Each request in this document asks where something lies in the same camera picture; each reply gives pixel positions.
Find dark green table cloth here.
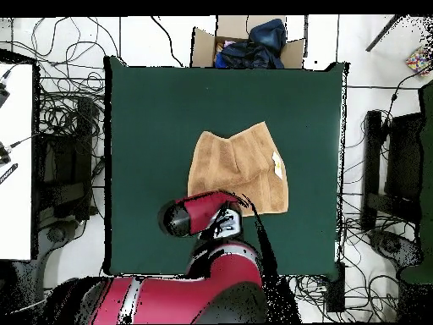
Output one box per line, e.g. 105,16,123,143
102,55,349,276

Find black device with cable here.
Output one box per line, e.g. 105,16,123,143
0,63,18,109
0,133,38,167

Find multicoloured speckled item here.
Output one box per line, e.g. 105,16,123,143
405,46,433,78

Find black rod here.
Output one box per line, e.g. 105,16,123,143
364,14,405,52

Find black flat strip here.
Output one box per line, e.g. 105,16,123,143
0,162,19,185

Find orange terry towel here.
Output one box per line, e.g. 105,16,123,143
186,120,290,218

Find brown cardboard box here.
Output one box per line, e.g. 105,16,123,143
189,14,307,69

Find black box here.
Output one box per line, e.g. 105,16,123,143
326,260,347,313

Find white desk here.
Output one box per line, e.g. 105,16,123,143
0,62,35,262

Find black stand frame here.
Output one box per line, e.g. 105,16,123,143
33,96,102,234
359,109,425,234

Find green cloth covered table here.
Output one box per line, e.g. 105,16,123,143
400,80,433,285

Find single black cable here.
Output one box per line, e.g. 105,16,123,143
150,14,185,68

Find black cable tangle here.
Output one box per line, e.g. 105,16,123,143
290,273,400,322
0,16,121,136

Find dark blue clothes pile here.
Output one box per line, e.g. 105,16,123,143
213,18,288,69

